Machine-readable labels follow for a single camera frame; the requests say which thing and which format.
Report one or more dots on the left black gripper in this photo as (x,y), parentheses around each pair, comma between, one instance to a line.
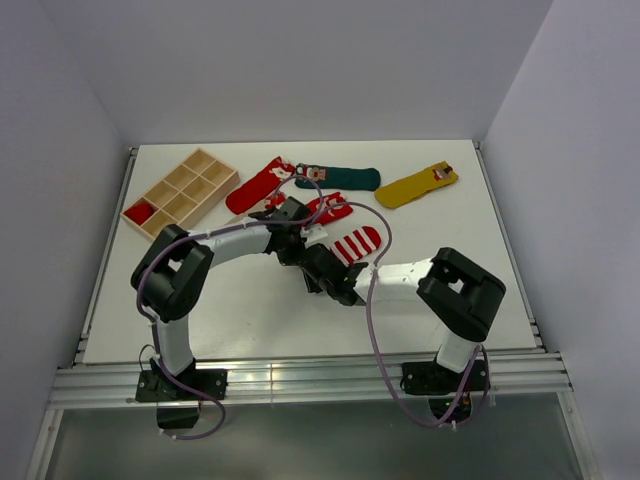
(291,259)

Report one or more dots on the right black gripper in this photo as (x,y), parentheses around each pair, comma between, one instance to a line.
(312,285)

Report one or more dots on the red white striped sock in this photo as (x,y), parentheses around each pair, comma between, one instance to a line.
(357,245)

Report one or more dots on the wooden compartment tray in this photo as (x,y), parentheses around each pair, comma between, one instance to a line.
(187,193)

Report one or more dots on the red sock with santa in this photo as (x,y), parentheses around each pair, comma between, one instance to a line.
(139,213)

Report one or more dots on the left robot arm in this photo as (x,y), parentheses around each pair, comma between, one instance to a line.
(170,278)

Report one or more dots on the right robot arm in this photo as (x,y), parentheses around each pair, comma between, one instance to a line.
(464,296)

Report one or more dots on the beige sock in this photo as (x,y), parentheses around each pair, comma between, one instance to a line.
(235,219)

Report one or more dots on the red sock upper left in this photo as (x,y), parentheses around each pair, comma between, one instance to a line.
(260,186)

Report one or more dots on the red sock centre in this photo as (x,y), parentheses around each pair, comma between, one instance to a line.
(333,208)

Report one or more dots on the dark green sock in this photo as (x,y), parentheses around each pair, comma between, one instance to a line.
(327,177)

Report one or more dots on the yellow sock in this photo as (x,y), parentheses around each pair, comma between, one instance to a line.
(411,188)

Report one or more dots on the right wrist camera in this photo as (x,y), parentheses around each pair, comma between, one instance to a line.
(313,234)

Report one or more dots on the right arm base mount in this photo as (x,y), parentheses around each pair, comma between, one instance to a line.
(439,385)

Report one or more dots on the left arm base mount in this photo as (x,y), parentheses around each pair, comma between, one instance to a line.
(178,409)

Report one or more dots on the aluminium front rail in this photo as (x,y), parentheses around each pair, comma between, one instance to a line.
(315,380)

